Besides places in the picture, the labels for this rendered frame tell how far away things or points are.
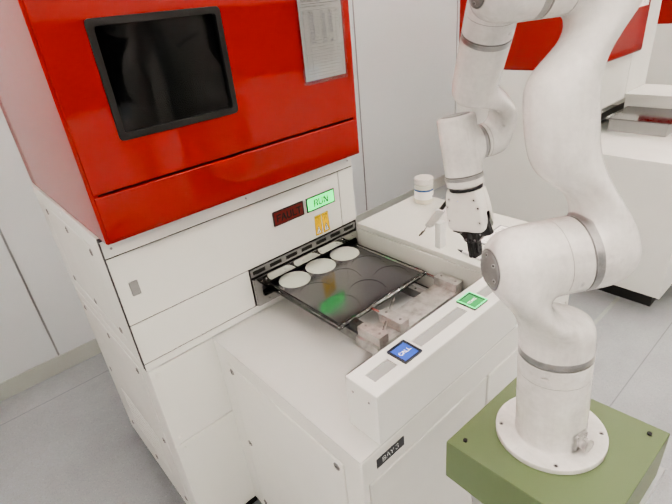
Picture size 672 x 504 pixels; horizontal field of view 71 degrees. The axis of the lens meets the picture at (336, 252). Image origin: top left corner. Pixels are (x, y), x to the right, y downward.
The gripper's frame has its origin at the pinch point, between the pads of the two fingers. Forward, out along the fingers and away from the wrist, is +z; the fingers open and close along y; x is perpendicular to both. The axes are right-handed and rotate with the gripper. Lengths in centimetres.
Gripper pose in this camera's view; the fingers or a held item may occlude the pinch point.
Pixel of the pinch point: (474, 248)
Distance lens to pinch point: 118.2
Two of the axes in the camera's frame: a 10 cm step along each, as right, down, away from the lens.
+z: 2.3, 9.2, 3.3
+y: 6.3, 1.2, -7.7
